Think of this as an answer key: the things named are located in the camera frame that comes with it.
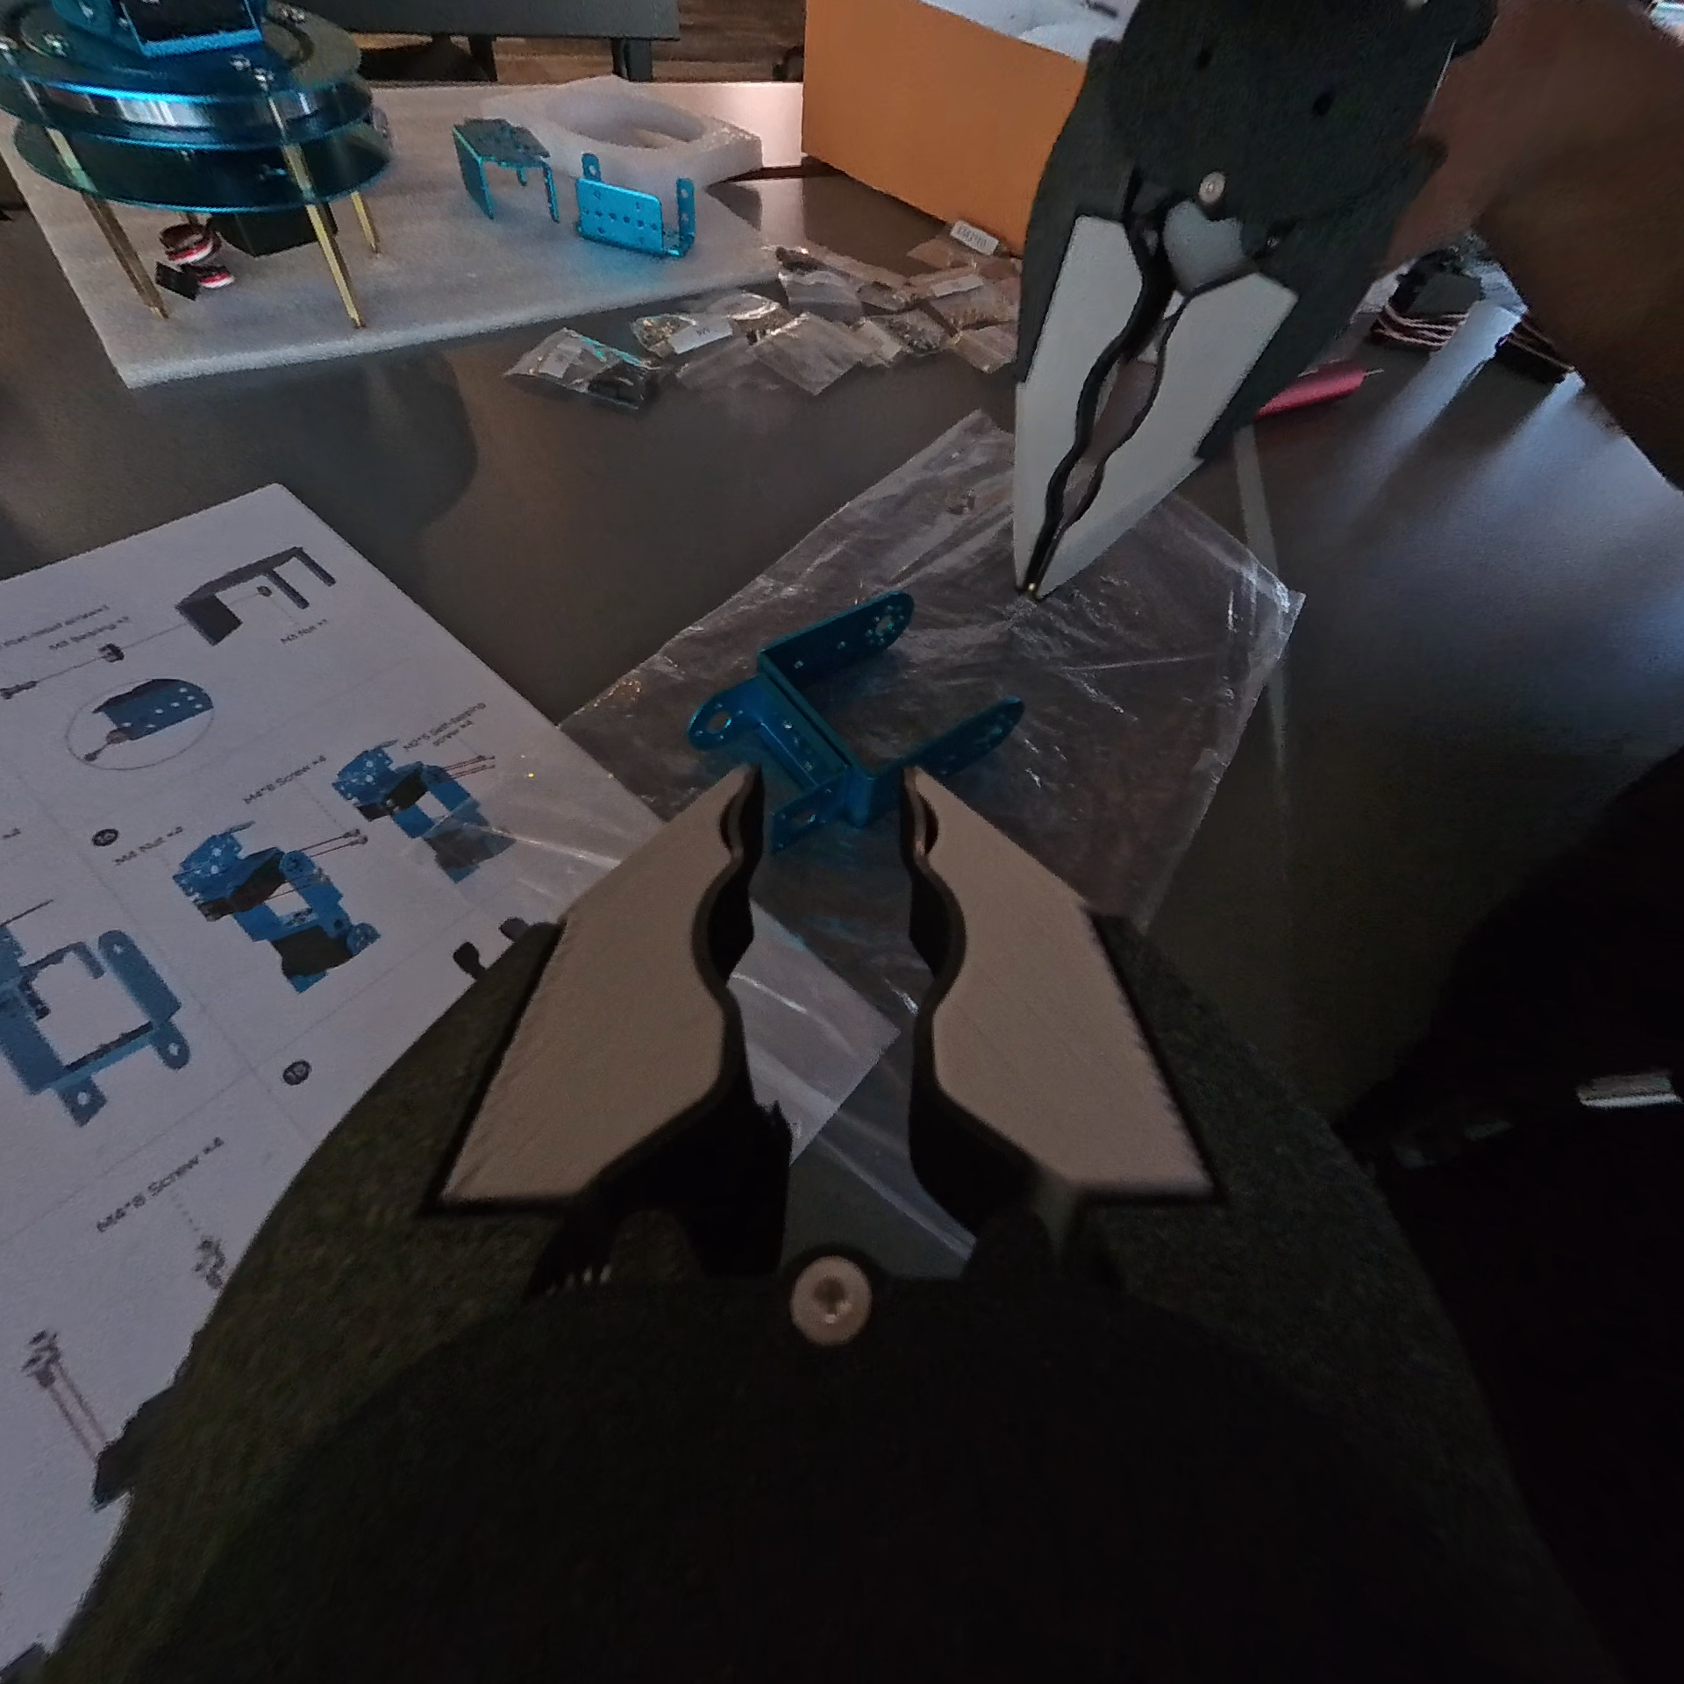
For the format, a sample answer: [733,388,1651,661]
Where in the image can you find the large clear plastic bag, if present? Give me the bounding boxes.
[557,408,1307,951]

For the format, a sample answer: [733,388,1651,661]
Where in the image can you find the black servos with wires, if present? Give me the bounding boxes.
[1366,241,1587,385]

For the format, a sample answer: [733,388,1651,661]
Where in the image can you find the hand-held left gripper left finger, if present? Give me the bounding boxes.
[438,765,791,1277]

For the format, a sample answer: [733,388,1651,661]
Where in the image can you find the orange box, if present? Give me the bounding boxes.
[804,0,1126,254]

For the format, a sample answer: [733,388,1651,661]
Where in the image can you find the person's right forearm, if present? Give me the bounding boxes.
[1394,0,1684,493]

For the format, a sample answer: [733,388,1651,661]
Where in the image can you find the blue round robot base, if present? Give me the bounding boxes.
[0,0,398,330]

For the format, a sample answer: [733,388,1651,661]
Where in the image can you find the blue metal U bracket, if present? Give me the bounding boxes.
[688,592,1027,869]

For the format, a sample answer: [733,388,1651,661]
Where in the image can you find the white instruction sheet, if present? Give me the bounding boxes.
[0,483,910,1657]

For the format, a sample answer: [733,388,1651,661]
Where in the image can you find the clear bag of long parts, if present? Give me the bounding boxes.
[729,940,986,1280]

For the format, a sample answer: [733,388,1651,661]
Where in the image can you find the blue metal bracket with holes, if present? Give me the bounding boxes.
[452,119,555,222]
[573,153,701,265]

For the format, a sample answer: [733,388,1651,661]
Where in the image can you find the pink screwdriver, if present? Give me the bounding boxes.
[1256,362,1385,421]

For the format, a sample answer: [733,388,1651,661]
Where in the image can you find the pile of small screw bags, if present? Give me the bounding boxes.
[506,235,1027,421]

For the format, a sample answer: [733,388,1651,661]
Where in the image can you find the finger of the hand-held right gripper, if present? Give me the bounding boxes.
[1011,212,1162,591]
[1041,291,1300,595]

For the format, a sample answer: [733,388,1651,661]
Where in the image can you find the white foam block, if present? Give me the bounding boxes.
[481,78,765,186]

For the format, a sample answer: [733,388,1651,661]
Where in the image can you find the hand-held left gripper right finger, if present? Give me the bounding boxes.
[903,765,1215,1241]

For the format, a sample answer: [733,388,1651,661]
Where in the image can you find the person's black clothing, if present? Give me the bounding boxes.
[1315,751,1684,1684]

